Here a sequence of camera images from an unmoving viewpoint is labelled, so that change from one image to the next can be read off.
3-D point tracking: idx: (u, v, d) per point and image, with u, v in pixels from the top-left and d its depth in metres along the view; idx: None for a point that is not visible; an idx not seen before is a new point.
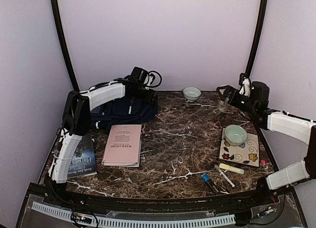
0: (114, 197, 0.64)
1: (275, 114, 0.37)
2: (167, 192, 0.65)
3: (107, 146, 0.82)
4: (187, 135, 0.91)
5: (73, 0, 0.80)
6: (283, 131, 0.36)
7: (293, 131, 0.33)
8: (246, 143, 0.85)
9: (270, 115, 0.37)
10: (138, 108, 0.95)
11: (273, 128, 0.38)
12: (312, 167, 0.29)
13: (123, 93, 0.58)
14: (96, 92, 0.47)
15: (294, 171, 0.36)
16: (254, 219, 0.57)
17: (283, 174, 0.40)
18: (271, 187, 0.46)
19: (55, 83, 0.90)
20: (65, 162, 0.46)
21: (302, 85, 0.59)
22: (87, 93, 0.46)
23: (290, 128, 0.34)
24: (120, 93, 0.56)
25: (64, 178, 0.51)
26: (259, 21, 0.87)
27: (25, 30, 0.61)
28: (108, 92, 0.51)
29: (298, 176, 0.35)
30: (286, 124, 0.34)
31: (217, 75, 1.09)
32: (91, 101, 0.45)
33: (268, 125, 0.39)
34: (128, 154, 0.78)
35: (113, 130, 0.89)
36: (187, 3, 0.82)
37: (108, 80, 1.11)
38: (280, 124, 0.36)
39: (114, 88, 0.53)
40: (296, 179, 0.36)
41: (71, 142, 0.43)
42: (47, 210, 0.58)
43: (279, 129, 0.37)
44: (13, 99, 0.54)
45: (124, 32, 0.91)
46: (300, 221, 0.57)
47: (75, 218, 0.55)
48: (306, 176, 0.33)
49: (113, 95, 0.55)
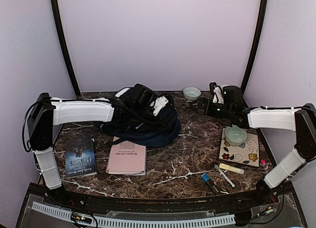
0: (114, 197, 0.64)
1: (254, 111, 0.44)
2: (167, 192, 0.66)
3: (110, 153, 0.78)
4: (187, 135, 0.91)
5: None
6: (266, 124, 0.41)
7: (273, 124, 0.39)
8: (246, 143, 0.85)
9: (251, 113, 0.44)
10: (144, 126, 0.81)
11: (256, 125, 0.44)
12: (305, 150, 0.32)
13: (109, 117, 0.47)
14: (69, 104, 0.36)
15: (289, 163, 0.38)
16: (253, 219, 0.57)
17: (279, 170, 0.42)
18: (272, 185, 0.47)
19: (55, 83, 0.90)
20: (51, 172, 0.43)
21: (302, 84, 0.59)
22: (59, 102, 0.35)
23: (270, 122, 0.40)
24: (106, 116, 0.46)
25: (57, 184, 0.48)
26: (258, 22, 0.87)
27: (25, 29, 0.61)
28: (86, 110, 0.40)
29: (294, 165, 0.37)
30: (266, 117, 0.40)
31: (217, 75, 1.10)
32: (59, 115, 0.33)
33: (249, 123, 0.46)
34: (134, 161, 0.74)
35: (113, 150, 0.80)
36: (187, 3, 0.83)
37: (108, 80, 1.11)
38: (260, 119, 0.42)
39: (99, 107, 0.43)
40: (293, 170, 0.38)
41: (43, 156, 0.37)
42: (47, 210, 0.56)
43: (260, 125, 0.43)
44: (12, 99, 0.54)
45: (124, 32, 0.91)
46: (300, 221, 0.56)
47: (75, 218, 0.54)
48: (302, 162, 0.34)
49: (95, 116, 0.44)
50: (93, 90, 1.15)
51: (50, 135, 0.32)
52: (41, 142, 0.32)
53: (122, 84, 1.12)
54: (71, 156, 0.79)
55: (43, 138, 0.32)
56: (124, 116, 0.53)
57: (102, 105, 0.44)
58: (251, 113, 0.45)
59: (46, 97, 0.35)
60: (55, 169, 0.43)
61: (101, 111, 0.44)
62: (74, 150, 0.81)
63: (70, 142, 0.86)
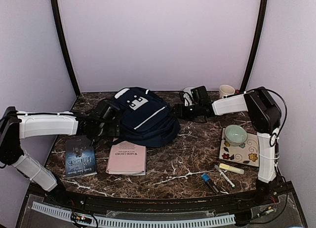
0: (114, 197, 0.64)
1: (216, 101, 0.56)
2: (167, 192, 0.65)
3: (110, 153, 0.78)
4: (187, 135, 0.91)
5: (73, 0, 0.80)
6: (227, 109, 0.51)
7: (231, 108, 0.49)
8: (246, 143, 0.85)
9: (213, 103, 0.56)
10: (146, 127, 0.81)
11: (220, 112, 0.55)
12: (257, 123, 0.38)
13: (75, 130, 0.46)
14: (34, 117, 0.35)
15: (266, 147, 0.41)
16: (253, 219, 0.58)
17: (264, 161, 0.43)
18: (268, 179, 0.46)
19: (55, 83, 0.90)
20: (39, 175, 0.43)
21: (302, 85, 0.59)
22: (25, 116, 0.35)
23: (229, 107, 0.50)
24: (71, 129, 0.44)
25: (51, 184, 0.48)
26: (259, 22, 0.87)
27: (25, 30, 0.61)
28: (51, 123, 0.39)
29: (265, 144, 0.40)
30: (225, 103, 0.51)
31: (217, 75, 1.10)
32: (24, 129, 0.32)
33: (214, 111, 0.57)
34: (134, 162, 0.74)
35: (112, 150, 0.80)
36: (187, 4, 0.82)
37: (107, 80, 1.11)
38: (221, 105, 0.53)
39: (64, 120, 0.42)
40: (270, 150, 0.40)
41: (24, 163, 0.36)
42: (47, 210, 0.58)
43: (222, 111, 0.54)
44: (12, 99, 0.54)
45: (124, 32, 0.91)
46: (300, 221, 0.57)
47: (75, 218, 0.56)
48: (267, 136, 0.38)
49: (59, 129, 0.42)
50: (93, 90, 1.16)
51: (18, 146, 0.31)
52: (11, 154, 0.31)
53: (122, 84, 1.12)
54: (71, 156, 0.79)
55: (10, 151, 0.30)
56: (88, 129, 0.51)
57: (67, 119, 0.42)
58: (214, 103, 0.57)
59: (13, 110, 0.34)
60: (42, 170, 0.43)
61: (66, 124, 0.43)
62: (74, 150, 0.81)
63: (70, 142, 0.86)
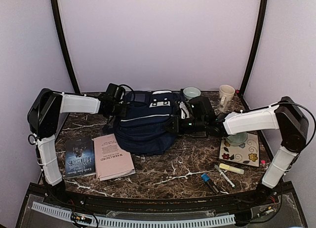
0: (114, 197, 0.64)
1: (230, 118, 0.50)
2: (167, 192, 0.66)
3: (97, 158, 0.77)
4: (187, 135, 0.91)
5: (73, 0, 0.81)
6: (247, 128, 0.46)
7: (249, 127, 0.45)
8: (246, 143, 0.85)
9: (227, 120, 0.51)
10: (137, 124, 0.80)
11: (237, 130, 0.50)
12: (291, 144, 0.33)
13: (97, 109, 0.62)
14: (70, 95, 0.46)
15: (284, 161, 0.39)
16: (253, 219, 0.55)
17: (274, 170, 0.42)
18: (271, 185, 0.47)
19: (55, 83, 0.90)
20: (52, 165, 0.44)
21: (302, 85, 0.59)
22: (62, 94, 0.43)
23: (249, 125, 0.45)
24: (95, 108, 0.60)
25: (58, 178, 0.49)
26: (258, 22, 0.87)
27: (26, 31, 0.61)
28: (82, 102, 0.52)
29: (287, 161, 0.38)
30: (244, 122, 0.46)
31: (217, 75, 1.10)
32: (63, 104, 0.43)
33: (227, 130, 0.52)
34: (121, 162, 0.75)
35: (98, 153, 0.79)
36: (187, 4, 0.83)
37: (107, 80, 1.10)
38: (238, 124, 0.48)
39: (90, 100, 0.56)
40: (287, 165, 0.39)
41: (46, 147, 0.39)
42: (47, 210, 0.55)
43: (238, 129, 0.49)
44: (13, 99, 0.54)
45: (124, 33, 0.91)
46: (300, 221, 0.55)
47: (75, 218, 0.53)
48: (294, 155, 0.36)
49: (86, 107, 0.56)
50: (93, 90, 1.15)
51: (55, 121, 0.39)
52: (49, 128, 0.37)
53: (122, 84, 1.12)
54: (71, 156, 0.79)
55: (49, 124, 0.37)
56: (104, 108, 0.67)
57: (92, 99, 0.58)
58: (227, 120, 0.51)
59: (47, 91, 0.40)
60: (55, 160, 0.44)
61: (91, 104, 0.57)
62: (74, 150, 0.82)
63: (70, 142, 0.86)
